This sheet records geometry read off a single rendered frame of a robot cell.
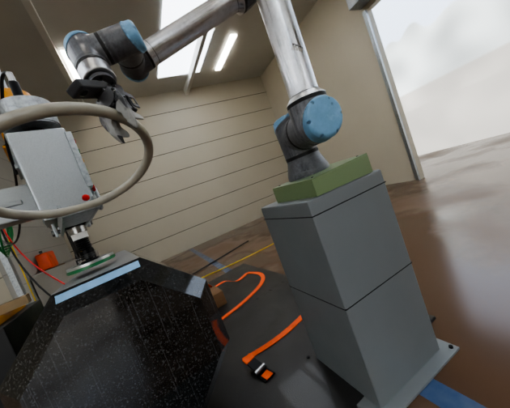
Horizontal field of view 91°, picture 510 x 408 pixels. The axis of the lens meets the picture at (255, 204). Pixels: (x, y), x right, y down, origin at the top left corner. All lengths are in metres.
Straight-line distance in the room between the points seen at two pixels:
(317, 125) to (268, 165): 6.71
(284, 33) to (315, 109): 0.29
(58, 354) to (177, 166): 5.89
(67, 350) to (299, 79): 1.30
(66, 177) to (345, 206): 1.27
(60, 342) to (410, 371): 1.37
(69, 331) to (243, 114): 7.08
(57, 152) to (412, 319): 1.76
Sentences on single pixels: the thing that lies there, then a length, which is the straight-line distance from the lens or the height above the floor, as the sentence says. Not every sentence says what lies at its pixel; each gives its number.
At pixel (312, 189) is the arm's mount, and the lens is 0.93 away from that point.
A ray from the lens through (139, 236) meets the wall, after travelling 6.64.
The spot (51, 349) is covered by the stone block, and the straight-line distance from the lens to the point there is 1.29.
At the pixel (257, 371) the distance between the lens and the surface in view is 1.58.
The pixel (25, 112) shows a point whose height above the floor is 1.28.
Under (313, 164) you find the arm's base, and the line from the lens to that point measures 1.08.
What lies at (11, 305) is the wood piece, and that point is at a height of 0.81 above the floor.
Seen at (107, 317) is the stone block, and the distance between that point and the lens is 1.24.
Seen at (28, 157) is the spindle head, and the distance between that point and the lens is 1.53.
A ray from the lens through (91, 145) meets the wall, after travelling 6.98.
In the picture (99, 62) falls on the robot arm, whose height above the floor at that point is 1.44.
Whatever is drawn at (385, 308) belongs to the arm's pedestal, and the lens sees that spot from 1.18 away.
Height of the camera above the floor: 0.97
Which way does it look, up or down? 4 degrees down
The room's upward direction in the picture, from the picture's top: 21 degrees counter-clockwise
